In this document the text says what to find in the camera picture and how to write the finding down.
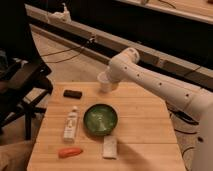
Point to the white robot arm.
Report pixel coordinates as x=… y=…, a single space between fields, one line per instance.
x=193 y=100

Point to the white object on ledge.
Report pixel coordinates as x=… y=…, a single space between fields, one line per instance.
x=64 y=15

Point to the white plastic bottle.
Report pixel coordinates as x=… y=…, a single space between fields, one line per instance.
x=71 y=125

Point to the white folded sponge cloth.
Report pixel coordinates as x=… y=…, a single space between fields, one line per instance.
x=110 y=147

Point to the orange carrot toy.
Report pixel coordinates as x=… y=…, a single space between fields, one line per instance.
x=68 y=152

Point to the black office chair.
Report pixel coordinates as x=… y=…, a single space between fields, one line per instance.
x=22 y=87

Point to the black rectangular block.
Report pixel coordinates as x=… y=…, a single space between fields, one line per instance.
x=72 y=94

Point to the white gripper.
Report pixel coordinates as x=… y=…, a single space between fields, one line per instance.
x=112 y=80

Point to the green ceramic bowl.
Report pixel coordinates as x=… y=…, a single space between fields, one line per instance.
x=100 y=119

